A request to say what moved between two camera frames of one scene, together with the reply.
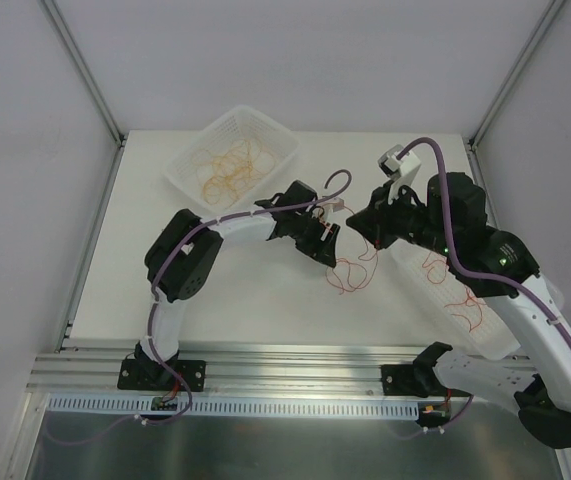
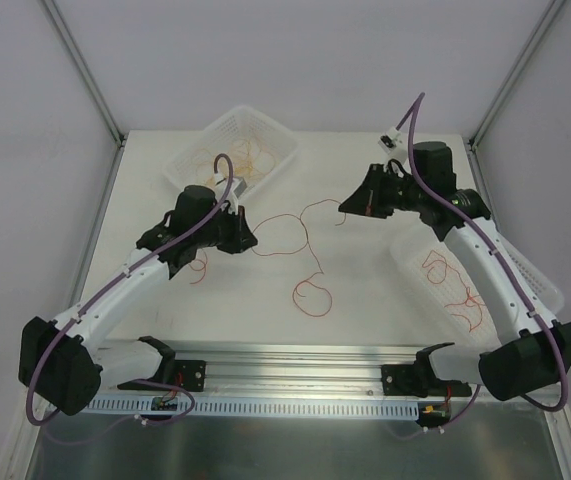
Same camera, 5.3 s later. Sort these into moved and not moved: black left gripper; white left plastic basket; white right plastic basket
Moved: black left gripper
Not moved: white right plastic basket; white left plastic basket
